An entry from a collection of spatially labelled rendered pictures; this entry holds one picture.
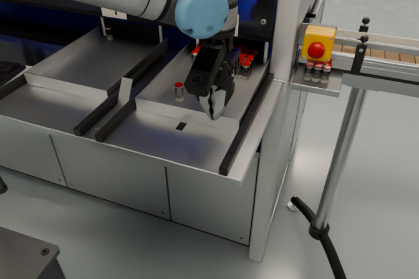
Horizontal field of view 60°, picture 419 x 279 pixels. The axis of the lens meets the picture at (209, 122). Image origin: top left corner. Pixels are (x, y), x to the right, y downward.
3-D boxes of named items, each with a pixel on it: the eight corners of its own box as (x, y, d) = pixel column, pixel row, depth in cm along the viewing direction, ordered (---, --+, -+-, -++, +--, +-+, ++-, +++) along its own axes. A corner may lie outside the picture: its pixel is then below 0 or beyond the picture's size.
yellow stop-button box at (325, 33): (304, 47, 98) (308, 21, 94) (332, 51, 96) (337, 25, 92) (300, 58, 93) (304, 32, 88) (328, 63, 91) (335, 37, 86)
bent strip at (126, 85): (125, 96, 93) (122, 76, 89) (136, 98, 92) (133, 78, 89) (93, 127, 82) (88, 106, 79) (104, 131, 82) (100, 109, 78)
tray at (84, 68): (100, 35, 124) (98, 25, 121) (168, 47, 116) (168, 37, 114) (27, 83, 98) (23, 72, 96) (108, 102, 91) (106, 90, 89)
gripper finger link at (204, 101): (220, 109, 85) (221, 73, 79) (211, 122, 80) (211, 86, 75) (207, 106, 86) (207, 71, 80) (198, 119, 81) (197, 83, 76)
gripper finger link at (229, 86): (234, 104, 77) (235, 68, 72) (231, 108, 76) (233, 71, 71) (213, 100, 79) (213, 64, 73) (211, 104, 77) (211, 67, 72)
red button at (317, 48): (308, 52, 92) (310, 37, 90) (323, 55, 91) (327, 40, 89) (305, 58, 89) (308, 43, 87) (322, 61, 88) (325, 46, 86)
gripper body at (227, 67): (240, 73, 79) (243, 20, 72) (227, 92, 73) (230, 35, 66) (207, 67, 82) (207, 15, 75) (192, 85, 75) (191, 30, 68)
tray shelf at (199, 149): (88, 38, 126) (88, 33, 125) (288, 74, 106) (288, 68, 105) (-28, 113, 90) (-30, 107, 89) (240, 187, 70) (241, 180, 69)
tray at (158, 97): (190, 52, 114) (189, 41, 112) (271, 65, 107) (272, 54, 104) (136, 109, 88) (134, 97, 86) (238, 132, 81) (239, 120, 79)
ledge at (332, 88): (298, 66, 110) (299, 60, 109) (343, 73, 106) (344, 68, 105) (290, 88, 100) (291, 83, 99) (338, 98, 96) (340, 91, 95)
